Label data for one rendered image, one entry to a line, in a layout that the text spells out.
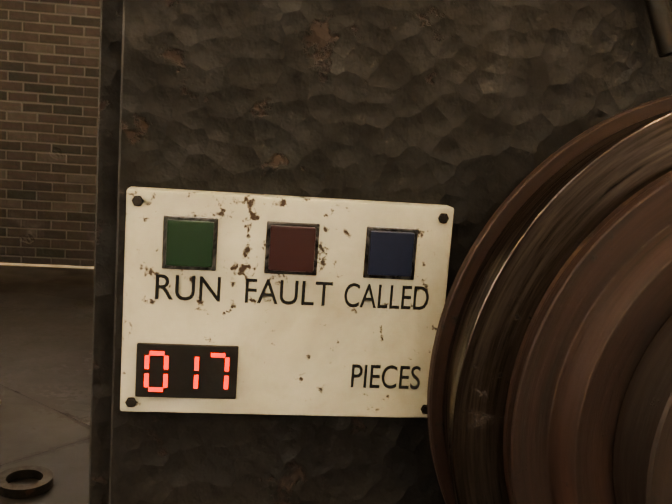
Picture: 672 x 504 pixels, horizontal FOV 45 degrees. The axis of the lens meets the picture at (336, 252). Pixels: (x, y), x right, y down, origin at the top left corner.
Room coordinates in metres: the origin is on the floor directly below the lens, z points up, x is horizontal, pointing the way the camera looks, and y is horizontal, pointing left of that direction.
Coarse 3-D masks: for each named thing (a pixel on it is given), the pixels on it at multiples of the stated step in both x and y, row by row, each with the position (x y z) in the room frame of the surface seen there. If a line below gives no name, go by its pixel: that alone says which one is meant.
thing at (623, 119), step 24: (624, 120) 0.61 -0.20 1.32; (576, 144) 0.60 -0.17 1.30; (552, 168) 0.60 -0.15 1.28; (528, 192) 0.60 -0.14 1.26; (504, 216) 0.59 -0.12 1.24; (480, 240) 0.59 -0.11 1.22; (480, 264) 0.59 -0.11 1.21; (456, 288) 0.59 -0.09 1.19; (456, 312) 0.59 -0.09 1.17; (432, 360) 0.59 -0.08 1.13; (432, 384) 0.59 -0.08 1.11; (432, 408) 0.59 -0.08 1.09; (432, 432) 0.59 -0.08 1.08; (432, 456) 0.60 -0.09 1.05
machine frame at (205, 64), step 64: (128, 0) 0.64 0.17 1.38; (192, 0) 0.65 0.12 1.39; (256, 0) 0.66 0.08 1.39; (320, 0) 0.66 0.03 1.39; (384, 0) 0.67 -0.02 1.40; (448, 0) 0.68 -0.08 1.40; (512, 0) 0.68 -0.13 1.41; (576, 0) 0.69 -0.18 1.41; (640, 0) 0.70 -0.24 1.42; (128, 64) 0.64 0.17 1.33; (192, 64) 0.65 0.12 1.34; (256, 64) 0.66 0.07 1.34; (320, 64) 0.66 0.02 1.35; (384, 64) 0.67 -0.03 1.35; (448, 64) 0.68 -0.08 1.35; (512, 64) 0.69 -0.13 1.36; (576, 64) 0.69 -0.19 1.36; (640, 64) 0.70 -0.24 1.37; (128, 128) 0.64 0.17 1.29; (192, 128) 0.65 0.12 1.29; (256, 128) 0.66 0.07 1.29; (320, 128) 0.66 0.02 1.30; (384, 128) 0.67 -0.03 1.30; (448, 128) 0.68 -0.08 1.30; (512, 128) 0.69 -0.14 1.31; (576, 128) 0.69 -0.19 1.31; (256, 192) 0.66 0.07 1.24; (320, 192) 0.66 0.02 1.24; (384, 192) 0.67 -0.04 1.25; (448, 192) 0.68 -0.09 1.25; (128, 448) 0.64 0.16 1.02; (192, 448) 0.65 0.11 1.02; (256, 448) 0.66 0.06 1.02; (320, 448) 0.67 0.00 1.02; (384, 448) 0.67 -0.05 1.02
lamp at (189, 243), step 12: (168, 228) 0.62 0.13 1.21; (180, 228) 0.63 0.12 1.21; (192, 228) 0.63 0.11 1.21; (204, 228) 0.63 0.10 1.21; (168, 240) 0.62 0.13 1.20; (180, 240) 0.63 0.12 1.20; (192, 240) 0.63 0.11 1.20; (204, 240) 0.63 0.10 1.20; (168, 252) 0.62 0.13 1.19; (180, 252) 0.63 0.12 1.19; (192, 252) 0.63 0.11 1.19; (204, 252) 0.63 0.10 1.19; (168, 264) 0.62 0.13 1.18; (180, 264) 0.63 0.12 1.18; (192, 264) 0.63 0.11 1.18; (204, 264) 0.63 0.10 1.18
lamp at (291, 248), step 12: (276, 228) 0.64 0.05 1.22; (288, 228) 0.64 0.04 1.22; (300, 228) 0.64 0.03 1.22; (312, 228) 0.64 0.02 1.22; (276, 240) 0.64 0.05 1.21; (288, 240) 0.64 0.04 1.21; (300, 240) 0.64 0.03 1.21; (312, 240) 0.64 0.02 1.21; (276, 252) 0.64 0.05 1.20; (288, 252) 0.64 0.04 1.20; (300, 252) 0.64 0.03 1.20; (312, 252) 0.64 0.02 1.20; (276, 264) 0.64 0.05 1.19; (288, 264) 0.64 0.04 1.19; (300, 264) 0.64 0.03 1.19; (312, 264) 0.64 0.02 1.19
